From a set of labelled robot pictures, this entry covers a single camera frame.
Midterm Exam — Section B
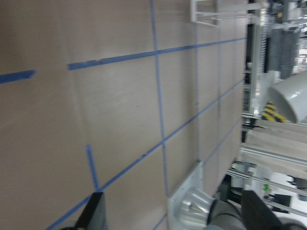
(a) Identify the white wire cup rack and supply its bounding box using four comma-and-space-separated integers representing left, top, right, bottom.
190, 0, 259, 27

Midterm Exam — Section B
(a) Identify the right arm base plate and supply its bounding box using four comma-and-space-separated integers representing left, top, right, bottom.
167, 161, 203, 230

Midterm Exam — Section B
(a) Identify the grey-blue plastic cup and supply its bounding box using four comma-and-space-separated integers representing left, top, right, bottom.
269, 71, 307, 123

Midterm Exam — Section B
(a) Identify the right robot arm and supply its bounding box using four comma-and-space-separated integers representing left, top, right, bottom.
177, 187, 246, 230

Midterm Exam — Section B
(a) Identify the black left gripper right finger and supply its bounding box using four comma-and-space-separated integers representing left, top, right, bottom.
241, 190, 283, 230

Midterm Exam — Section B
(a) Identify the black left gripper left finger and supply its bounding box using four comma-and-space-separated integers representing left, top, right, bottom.
73, 192, 106, 230

